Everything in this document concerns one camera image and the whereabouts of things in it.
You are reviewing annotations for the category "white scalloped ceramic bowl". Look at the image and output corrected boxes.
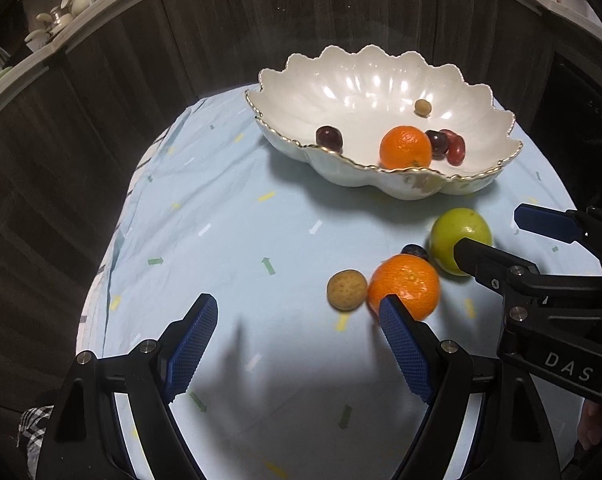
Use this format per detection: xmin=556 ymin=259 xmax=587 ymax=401
xmin=245 ymin=44 xmax=522 ymax=200

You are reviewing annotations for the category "tan longan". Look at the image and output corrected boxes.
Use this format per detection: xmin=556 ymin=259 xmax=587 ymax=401
xmin=414 ymin=99 xmax=432 ymax=118
xmin=326 ymin=269 xmax=367 ymax=312

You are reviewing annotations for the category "white teapot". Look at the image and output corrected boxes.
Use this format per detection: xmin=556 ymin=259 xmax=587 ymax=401
xmin=70 ymin=0 xmax=97 ymax=18

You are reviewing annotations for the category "checkered cloth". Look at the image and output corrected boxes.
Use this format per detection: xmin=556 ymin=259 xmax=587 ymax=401
xmin=18 ymin=405 xmax=54 ymax=479

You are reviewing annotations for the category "orange tangerine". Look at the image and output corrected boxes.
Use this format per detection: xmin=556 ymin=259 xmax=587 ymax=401
xmin=379 ymin=126 xmax=432 ymax=170
xmin=367 ymin=254 xmax=441 ymax=321

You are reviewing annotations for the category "light blue patterned tablecloth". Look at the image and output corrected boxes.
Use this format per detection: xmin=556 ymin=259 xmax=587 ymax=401
xmin=76 ymin=89 xmax=601 ymax=479

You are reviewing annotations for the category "green apple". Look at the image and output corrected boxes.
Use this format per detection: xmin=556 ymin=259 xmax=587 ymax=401
xmin=429 ymin=208 xmax=493 ymax=276

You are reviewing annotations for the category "person right hand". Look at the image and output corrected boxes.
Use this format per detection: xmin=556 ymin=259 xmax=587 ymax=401
xmin=577 ymin=400 xmax=602 ymax=451

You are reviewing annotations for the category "small dark blueberry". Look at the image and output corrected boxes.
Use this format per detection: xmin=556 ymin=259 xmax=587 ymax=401
xmin=401 ymin=244 xmax=429 ymax=261

